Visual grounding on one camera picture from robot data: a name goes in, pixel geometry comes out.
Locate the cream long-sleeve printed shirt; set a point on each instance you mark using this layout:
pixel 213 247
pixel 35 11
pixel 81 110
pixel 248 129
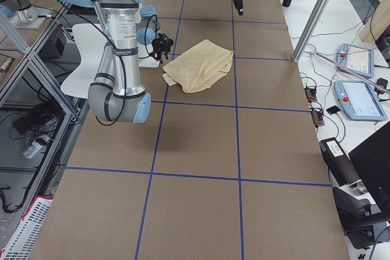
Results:
pixel 198 68

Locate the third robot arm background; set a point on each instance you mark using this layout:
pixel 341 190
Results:
pixel 22 14

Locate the white plastic chair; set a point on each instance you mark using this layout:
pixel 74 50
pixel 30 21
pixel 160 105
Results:
pixel 96 61

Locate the far blue teach pendant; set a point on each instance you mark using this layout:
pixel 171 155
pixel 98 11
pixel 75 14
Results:
pixel 356 59

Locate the blue teach pendant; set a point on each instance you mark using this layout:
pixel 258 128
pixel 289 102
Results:
pixel 356 59
pixel 358 101

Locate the orange connector board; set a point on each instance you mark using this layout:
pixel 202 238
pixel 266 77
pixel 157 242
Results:
pixel 316 109

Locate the white power strip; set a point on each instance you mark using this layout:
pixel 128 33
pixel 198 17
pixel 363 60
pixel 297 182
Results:
pixel 36 146

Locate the near blue teach pendant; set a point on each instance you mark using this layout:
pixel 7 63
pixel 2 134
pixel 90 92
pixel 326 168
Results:
pixel 358 101

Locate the brown cardboard box label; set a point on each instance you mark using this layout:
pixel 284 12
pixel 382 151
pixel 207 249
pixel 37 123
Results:
pixel 339 165

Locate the black monitor on stand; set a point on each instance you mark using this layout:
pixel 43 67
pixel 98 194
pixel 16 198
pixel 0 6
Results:
pixel 363 222

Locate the white perforated plastic basket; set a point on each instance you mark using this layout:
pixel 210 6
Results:
pixel 26 234

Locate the aluminium frame post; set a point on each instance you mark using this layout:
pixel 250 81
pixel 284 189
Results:
pixel 309 28

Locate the aluminium side rack frame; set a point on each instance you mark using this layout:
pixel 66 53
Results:
pixel 33 105

